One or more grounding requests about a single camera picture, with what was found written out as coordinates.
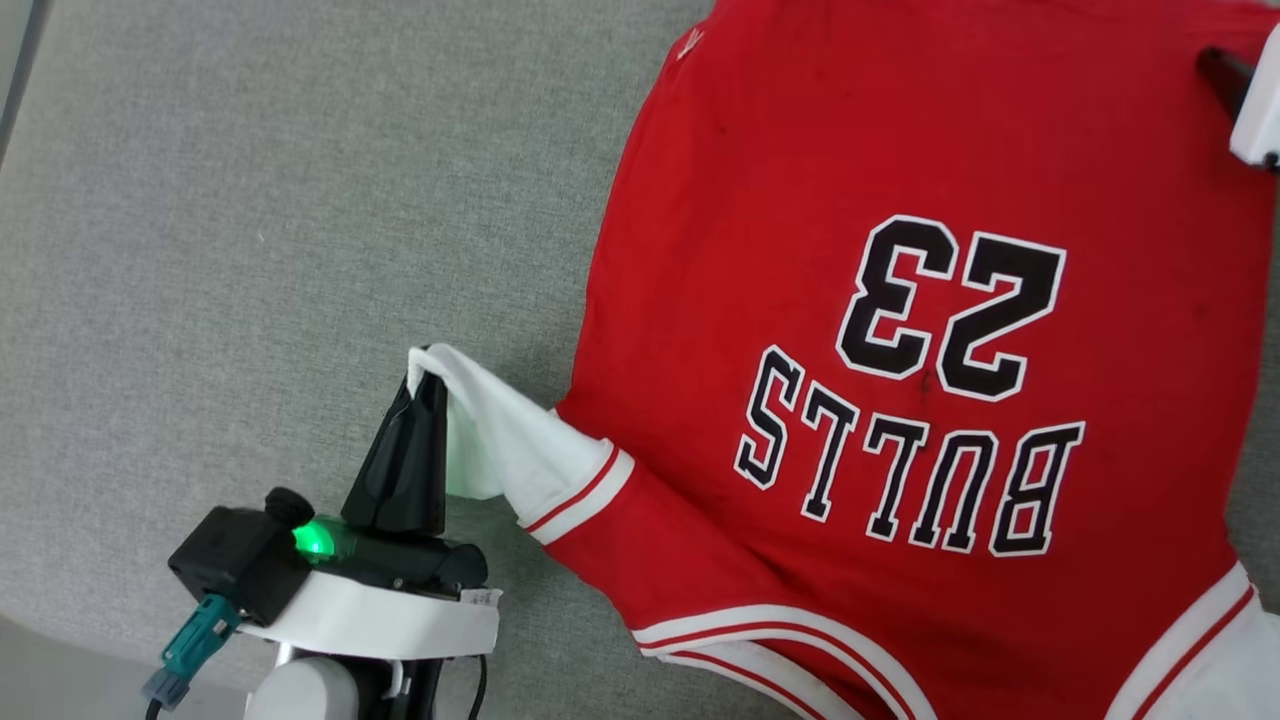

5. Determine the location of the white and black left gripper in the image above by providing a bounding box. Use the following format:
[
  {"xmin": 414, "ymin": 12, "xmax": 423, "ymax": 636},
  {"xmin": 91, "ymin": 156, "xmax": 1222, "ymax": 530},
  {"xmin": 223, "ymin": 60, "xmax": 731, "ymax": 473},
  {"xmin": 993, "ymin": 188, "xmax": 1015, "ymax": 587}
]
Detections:
[{"xmin": 238, "ymin": 345, "xmax": 503, "ymax": 663}]

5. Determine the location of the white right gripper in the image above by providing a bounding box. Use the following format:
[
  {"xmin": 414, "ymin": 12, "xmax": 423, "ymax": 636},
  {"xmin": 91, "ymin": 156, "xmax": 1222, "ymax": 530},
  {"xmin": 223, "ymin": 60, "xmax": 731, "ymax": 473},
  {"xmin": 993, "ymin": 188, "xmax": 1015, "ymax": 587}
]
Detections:
[{"xmin": 1196, "ymin": 22, "xmax": 1280, "ymax": 173}]

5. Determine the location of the red Bulls 23 jersey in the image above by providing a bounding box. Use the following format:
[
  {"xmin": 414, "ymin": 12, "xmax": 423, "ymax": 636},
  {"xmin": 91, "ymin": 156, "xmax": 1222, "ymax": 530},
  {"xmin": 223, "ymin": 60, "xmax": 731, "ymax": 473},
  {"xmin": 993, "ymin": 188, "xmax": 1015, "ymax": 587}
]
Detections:
[{"xmin": 405, "ymin": 0, "xmax": 1280, "ymax": 720}]

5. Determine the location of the grey fabric sofa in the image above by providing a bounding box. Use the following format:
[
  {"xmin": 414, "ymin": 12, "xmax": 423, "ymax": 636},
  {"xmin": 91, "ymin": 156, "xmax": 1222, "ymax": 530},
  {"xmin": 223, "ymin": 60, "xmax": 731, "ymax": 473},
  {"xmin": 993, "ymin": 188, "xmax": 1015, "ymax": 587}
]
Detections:
[{"xmin": 0, "ymin": 0, "xmax": 1280, "ymax": 720}]

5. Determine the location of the teal cable connector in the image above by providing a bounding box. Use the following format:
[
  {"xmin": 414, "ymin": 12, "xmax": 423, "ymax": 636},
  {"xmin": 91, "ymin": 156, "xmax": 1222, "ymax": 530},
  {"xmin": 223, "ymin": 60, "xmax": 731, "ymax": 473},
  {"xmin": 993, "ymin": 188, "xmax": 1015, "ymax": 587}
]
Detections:
[{"xmin": 142, "ymin": 594, "xmax": 243, "ymax": 709}]

